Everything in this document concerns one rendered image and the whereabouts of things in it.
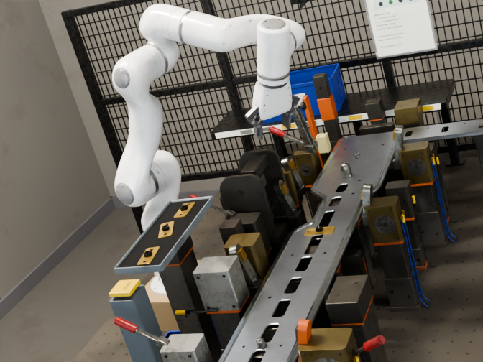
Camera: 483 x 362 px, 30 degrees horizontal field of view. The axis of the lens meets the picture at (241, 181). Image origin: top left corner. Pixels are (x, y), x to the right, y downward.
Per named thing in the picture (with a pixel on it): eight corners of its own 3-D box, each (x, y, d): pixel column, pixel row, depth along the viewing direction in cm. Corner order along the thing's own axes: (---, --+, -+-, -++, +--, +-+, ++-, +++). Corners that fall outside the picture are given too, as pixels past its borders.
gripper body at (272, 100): (280, 65, 237) (279, 100, 244) (248, 76, 233) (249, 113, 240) (297, 77, 232) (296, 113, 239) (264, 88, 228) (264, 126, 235)
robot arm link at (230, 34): (214, 25, 251) (309, 49, 236) (180, 49, 240) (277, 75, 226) (212, -5, 245) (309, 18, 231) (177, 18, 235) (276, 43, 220)
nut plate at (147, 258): (150, 263, 227) (149, 260, 226) (136, 266, 228) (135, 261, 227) (160, 247, 234) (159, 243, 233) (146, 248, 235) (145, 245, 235)
